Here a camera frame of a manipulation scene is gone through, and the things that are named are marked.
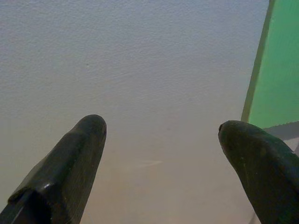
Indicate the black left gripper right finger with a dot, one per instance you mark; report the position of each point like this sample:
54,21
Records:
264,172

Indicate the green table sheet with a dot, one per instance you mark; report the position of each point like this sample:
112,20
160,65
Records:
278,70

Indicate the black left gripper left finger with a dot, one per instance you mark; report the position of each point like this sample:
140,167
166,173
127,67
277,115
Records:
63,172

